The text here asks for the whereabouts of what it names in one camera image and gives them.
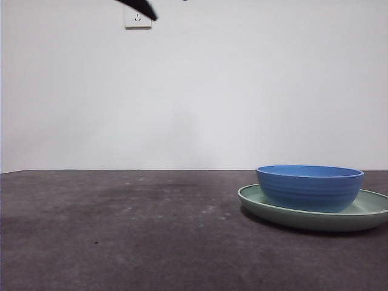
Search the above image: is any blue ribbed bowl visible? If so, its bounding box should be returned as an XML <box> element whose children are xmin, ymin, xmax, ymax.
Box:
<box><xmin>255</xmin><ymin>164</ymin><xmax>365</xmax><ymax>213</ymax></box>

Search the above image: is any green shallow plate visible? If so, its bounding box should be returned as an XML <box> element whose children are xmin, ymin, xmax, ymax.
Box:
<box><xmin>237</xmin><ymin>183</ymin><xmax>388</xmax><ymax>233</ymax></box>

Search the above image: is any white wall power socket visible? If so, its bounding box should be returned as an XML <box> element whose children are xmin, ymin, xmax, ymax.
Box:
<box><xmin>124</xmin><ymin>2</ymin><xmax>153</xmax><ymax>30</ymax></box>

